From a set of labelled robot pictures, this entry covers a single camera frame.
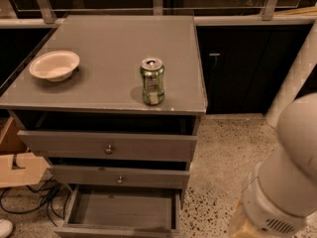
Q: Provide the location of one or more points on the grey top drawer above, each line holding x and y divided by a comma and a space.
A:
125, 137

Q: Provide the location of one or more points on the white paper bowl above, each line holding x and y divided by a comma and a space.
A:
54, 66

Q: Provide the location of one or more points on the grey drawer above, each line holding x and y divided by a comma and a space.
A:
125, 137
158, 174
97, 211

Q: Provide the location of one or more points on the brown cardboard piece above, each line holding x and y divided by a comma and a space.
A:
21, 169

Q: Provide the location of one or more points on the green soda can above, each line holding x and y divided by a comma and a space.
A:
152, 71

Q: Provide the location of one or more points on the white diagonal pillar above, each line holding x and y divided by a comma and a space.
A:
299, 72

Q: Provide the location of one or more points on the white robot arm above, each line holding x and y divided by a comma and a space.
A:
280, 194

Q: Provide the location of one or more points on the wooden panel at left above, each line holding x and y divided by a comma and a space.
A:
10, 143

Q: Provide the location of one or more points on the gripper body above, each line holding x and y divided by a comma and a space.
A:
265, 204

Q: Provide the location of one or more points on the grey drawer cabinet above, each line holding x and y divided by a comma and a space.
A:
108, 79

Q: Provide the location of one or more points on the white shoe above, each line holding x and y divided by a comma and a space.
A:
6, 228

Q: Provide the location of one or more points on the grey middle drawer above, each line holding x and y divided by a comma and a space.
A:
158, 174

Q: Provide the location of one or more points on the grey bottom drawer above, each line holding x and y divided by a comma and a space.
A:
97, 211

